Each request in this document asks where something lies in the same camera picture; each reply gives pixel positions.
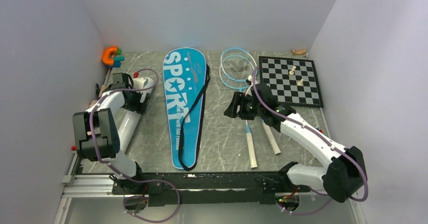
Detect green blue toy blocks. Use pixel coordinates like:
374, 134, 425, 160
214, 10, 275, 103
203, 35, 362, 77
111, 48, 125, 68

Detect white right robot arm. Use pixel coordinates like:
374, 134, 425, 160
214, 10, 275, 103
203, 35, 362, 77
224, 83, 368, 203

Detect beige handle tool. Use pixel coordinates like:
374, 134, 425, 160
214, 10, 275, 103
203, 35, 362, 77
88, 100, 99, 111

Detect cream chess pawn upper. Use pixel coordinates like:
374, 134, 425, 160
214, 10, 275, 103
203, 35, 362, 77
289, 66, 296, 75

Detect orange C-shaped toy block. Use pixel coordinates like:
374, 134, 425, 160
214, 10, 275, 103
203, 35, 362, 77
101, 46, 119, 66

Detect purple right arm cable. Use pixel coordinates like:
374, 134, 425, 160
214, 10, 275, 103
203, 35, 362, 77
251, 67, 369, 216

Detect white shuttlecock tube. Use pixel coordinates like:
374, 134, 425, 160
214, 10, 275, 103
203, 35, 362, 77
118, 79, 154, 152

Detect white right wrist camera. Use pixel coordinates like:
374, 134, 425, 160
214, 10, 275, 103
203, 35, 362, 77
244, 75, 257, 96

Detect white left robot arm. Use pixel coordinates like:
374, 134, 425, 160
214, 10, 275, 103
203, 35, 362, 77
72, 73, 158, 194

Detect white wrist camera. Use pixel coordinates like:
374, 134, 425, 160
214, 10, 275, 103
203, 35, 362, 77
244, 75, 257, 96
133, 72, 152, 94

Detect wooden arch block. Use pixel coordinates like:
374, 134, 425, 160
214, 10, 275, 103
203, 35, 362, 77
291, 48, 307, 55

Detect blue racket bag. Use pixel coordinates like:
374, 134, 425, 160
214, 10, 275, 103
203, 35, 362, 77
163, 47, 210, 171

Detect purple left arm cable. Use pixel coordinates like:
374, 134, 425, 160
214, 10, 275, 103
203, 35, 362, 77
88, 69, 181, 224

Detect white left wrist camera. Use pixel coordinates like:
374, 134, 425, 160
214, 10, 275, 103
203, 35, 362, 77
133, 72, 152, 94

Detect black white chessboard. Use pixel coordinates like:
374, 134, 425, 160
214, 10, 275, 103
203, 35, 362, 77
258, 56, 324, 108

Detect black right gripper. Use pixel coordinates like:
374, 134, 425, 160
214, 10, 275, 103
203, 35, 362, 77
224, 91, 264, 120

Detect black base frame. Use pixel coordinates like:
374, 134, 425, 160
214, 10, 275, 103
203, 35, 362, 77
112, 171, 309, 207

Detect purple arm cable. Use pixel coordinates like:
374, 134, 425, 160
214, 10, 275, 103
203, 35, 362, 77
251, 67, 369, 216
88, 69, 181, 224

